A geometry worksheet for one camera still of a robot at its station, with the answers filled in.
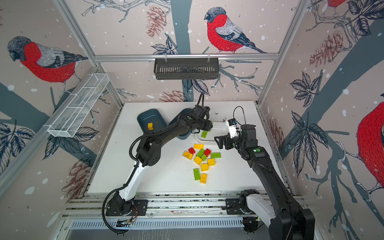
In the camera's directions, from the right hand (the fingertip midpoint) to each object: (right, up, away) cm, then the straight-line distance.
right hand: (221, 136), depth 79 cm
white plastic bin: (+2, +2, +24) cm, 24 cm away
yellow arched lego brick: (-19, -13, +13) cm, 27 cm away
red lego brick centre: (-17, -11, +16) cm, 26 cm away
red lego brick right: (-7, -12, +13) cm, 19 cm away
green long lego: (-8, -1, +21) cm, 23 cm away
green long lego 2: (-1, -13, +13) cm, 19 cm away
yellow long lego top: (-12, -9, +17) cm, 22 cm away
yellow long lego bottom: (-10, -24, +4) cm, 27 cm away
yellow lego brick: (-47, +4, +25) cm, 53 cm away
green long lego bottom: (-14, -23, +6) cm, 27 cm away
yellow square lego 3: (-9, -19, +7) cm, 22 cm away
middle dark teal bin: (-29, +9, +25) cm, 39 cm away
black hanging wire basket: (-21, +45, +25) cm, 56 cm away
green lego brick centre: (-11, -12, +13) cm, 21 cm away
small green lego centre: (-9, -14, +10) cm, 20 cm away
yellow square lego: (-13, -16, +9) cm, 22 cm away
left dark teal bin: (-47, +7, +29) cm, 56 cm away
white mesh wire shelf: (-77, +17, -1) cm, 79 cm away
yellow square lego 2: (-5, -17, +9) cm, 19 cm away
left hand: (-4, +5, +15) cm, 16 cm away
